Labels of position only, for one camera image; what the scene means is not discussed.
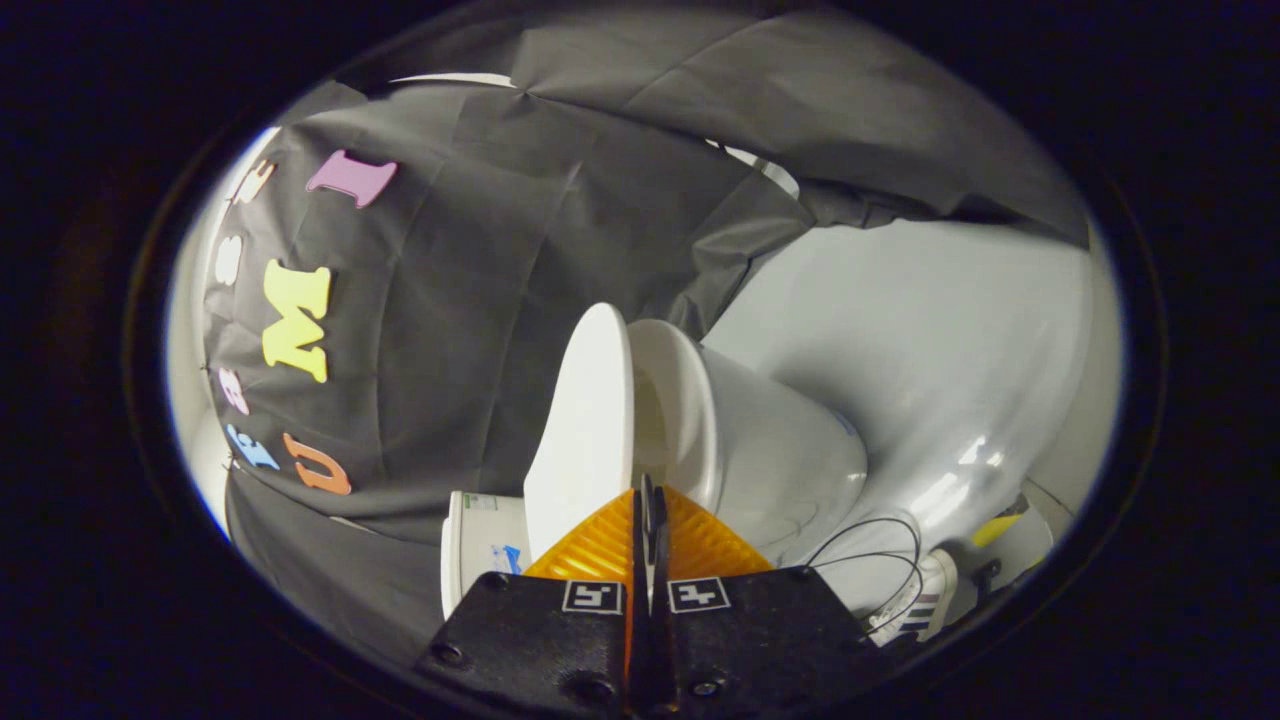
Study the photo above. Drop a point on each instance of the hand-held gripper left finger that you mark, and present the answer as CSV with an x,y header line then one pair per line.
x,y
540,640

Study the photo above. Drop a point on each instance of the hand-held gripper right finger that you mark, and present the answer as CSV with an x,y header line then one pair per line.
x,y
760,630

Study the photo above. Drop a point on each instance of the white toilet lid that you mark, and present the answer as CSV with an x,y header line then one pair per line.
x,y
585,430

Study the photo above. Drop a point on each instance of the white toilet tank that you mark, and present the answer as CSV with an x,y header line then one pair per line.
x,y
480,560

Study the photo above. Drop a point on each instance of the white toilet bowl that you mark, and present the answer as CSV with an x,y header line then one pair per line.
x,y
780,450

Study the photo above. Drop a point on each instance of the white striped sneaker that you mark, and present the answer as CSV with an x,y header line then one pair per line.
x,y
925,600

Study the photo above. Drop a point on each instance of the black backdrop cloth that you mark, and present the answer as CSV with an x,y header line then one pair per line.
x,y
450,300

